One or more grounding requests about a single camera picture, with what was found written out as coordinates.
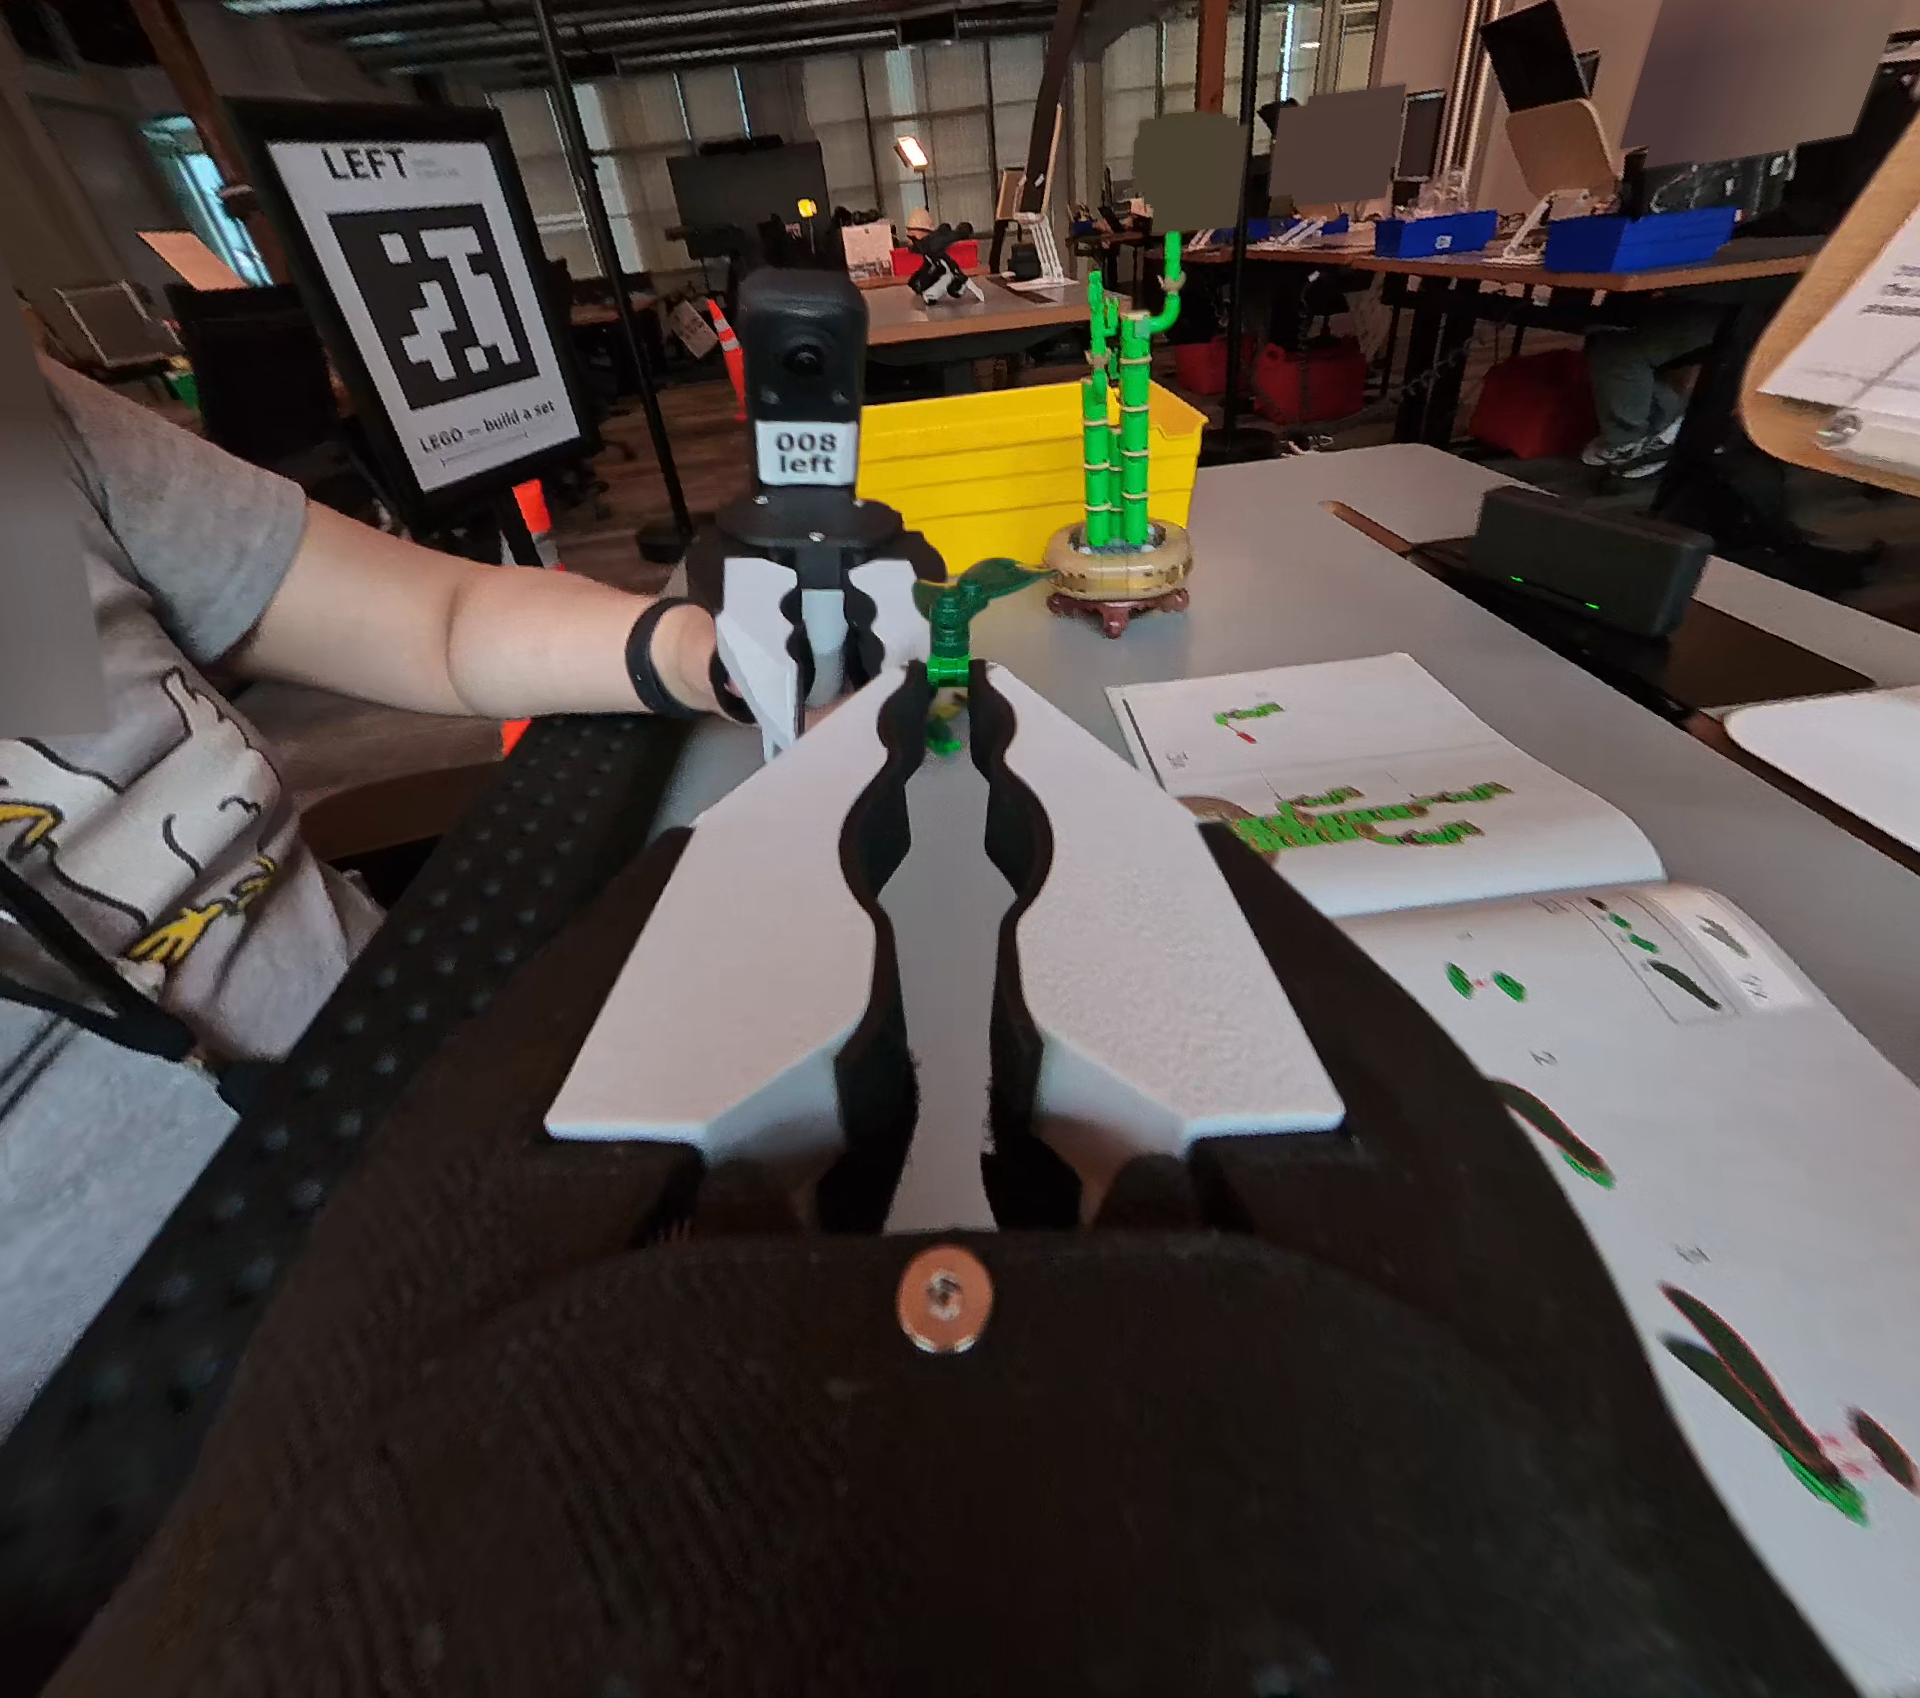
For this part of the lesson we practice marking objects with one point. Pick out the black monitor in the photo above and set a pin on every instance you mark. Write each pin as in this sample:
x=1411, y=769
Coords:
x=750, y=190

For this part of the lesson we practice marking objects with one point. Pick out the white tablet stand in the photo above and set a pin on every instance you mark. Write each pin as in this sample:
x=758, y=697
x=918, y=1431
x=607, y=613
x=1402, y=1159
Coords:
x=1035, y=228

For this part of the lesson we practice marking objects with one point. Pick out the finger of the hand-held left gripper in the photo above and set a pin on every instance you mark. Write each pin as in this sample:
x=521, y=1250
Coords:
x=909, y=626
x=758, y=648

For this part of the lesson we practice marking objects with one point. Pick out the green lego leaf sprig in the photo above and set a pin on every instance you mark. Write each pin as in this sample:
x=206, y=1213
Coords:
x=948, y=656

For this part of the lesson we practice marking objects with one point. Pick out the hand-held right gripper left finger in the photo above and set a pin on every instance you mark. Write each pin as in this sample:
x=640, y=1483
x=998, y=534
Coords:
x=721, y=978

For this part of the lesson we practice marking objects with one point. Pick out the lego instruction booklet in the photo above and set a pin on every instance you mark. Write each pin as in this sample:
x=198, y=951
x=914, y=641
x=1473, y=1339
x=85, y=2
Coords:
x=1650, y=1053

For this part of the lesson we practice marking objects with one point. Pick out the small black white robot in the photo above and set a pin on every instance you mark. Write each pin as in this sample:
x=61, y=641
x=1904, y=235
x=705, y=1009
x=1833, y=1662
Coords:
x=942, y=266

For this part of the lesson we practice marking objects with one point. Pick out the white stand base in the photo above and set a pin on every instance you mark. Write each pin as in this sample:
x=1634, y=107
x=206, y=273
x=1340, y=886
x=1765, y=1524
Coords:
x=1845, y=753

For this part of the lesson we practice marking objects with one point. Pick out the lit desk lamp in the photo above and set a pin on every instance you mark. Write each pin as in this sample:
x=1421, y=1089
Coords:
x=913, y=161

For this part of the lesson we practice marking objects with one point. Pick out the black box device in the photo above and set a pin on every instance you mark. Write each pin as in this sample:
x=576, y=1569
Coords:
x=1591, y=559

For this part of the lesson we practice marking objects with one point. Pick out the black wrist band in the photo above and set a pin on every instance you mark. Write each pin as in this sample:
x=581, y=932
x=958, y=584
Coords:
x=648, y=663

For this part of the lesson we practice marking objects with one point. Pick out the black pole stand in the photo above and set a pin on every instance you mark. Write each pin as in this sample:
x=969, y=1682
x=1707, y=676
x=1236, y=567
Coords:
x=1257, y=2
x=559, y=78

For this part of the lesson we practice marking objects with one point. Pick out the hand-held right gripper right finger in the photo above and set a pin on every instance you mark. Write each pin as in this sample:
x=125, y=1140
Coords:
x=1171, y=978

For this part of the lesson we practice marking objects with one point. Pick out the black framed tag sign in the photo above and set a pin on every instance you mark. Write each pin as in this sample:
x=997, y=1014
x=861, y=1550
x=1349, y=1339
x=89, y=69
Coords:
x=450, y=302

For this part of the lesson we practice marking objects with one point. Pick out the green lego bamboo model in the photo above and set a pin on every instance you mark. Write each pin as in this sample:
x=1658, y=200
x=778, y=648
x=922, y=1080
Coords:
x=1119, y=452

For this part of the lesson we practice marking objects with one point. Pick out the blue plastic bin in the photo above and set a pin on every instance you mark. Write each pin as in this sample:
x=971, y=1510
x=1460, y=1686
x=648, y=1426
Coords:
x=1436, y=237
x=1643, y=241

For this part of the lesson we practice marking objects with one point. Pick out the person's left hand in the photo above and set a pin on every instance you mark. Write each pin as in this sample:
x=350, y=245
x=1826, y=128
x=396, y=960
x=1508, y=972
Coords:
x=693, y=656

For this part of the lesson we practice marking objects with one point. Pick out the background grey table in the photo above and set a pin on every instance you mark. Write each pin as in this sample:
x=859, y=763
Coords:
x=961, y=314

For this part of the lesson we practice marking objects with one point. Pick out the red crate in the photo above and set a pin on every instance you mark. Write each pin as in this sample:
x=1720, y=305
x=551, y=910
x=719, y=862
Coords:
x=1291, y=387
x=1530, y=408

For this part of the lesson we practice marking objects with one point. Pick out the person's left forearm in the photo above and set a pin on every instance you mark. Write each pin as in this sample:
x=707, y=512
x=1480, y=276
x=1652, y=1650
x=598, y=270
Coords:
x=450, y=618

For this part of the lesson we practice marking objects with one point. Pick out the yellow plastic bin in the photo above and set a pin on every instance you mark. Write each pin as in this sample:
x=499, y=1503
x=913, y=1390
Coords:
x=961, y=468

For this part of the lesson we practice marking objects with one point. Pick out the orange traffic cone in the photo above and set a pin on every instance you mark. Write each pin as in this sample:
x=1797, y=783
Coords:
x=729, y=356
x=536, y=521

